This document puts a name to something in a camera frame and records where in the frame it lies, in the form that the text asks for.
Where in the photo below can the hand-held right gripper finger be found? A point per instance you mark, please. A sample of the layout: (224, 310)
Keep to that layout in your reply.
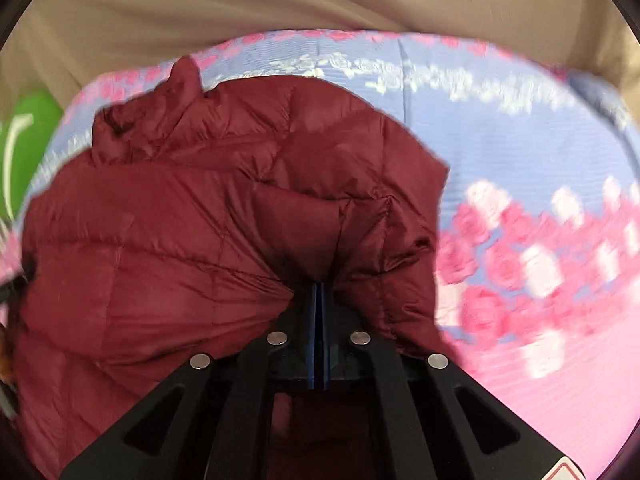
(325, 330)
(314, 330)

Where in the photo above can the dark red puffer jacket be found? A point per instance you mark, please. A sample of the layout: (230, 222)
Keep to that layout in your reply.
(175, 240)

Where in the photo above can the green bag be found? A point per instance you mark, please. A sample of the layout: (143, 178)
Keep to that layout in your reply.
(22, 145)

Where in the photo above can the floral pink and blue bedsheet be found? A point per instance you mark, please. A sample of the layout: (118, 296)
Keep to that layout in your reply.
(525, 185)

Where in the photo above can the beige curtain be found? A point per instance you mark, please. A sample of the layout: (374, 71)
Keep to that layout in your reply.
(300, 0)

